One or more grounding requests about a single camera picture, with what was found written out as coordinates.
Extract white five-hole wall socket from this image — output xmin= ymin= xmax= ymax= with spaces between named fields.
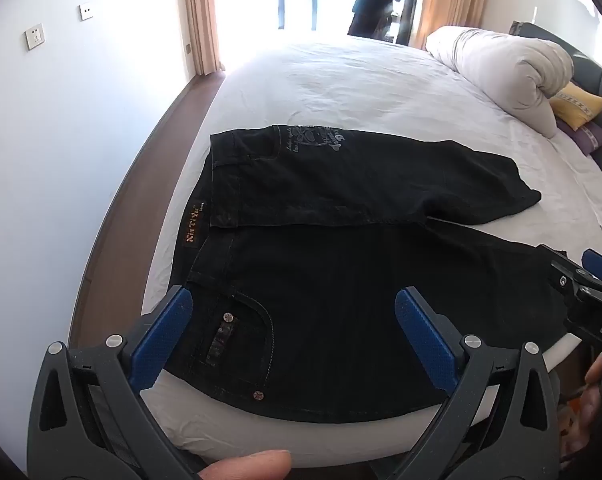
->
xmin=24 ymin=23 xmax=46 ymax=51

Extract bed with white sheet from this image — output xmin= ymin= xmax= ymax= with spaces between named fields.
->
xmin=68 ymin=25 xmax=602 ymax=467

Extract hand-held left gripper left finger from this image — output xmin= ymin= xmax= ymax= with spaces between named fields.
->
xmin=27 ymin=285 xmax=217 ymax=480

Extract beige curtain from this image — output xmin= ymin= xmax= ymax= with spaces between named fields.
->
xmin=410 ymin=0 xmax=488 ymax=51
xmin=180 ymin=0 xmax=227 ymax=77

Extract person's left hand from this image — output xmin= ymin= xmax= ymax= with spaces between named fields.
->
xmin=200 ymin=450 xmax=293 ymax=480

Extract dark hanging garment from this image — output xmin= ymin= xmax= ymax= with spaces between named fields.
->
xmin=347 ymin=0 xmax=413 ymax=39

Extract black denim pants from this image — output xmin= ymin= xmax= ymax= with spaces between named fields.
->
xmin=166 ymin=124 xmax=579 ymax=423

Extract purple pillow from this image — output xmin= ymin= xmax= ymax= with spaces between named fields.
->
xmin=556 ymin=119 xmax=602 ymax=157

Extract person's right hand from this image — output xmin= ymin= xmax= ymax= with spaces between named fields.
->
xmin=578 ymin=352 xmax=602 ymax=436

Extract rolled white duvet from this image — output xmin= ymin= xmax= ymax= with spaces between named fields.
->
xmin=425 ymin=25 xmax=576 ymax=139

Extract yellow pillow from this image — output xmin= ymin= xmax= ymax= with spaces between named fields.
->
xmin=549 ymin=82 xmax=602 ymax=132

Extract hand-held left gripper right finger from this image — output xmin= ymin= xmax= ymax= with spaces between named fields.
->
xmin=394 ymin=286 xmax=566 ymax=480

